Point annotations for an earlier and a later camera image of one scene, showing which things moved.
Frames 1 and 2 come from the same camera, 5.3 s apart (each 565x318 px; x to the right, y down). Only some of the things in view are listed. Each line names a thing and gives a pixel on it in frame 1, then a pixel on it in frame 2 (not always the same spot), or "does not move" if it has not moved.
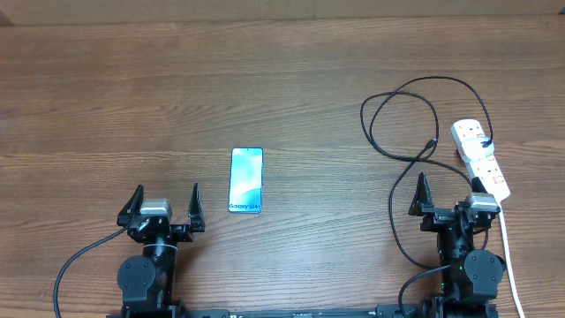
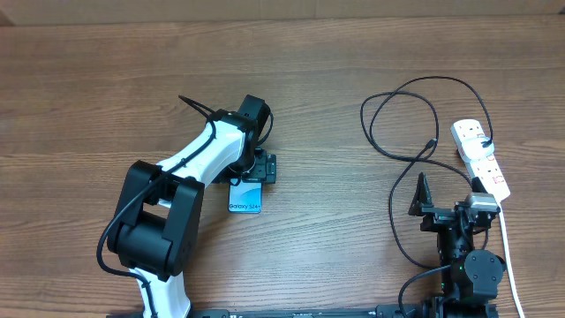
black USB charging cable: (372, 139) does not move
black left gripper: (184, 232) to (265, 169)
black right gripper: (435, 216) does not move
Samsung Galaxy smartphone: (245, 182) does not move
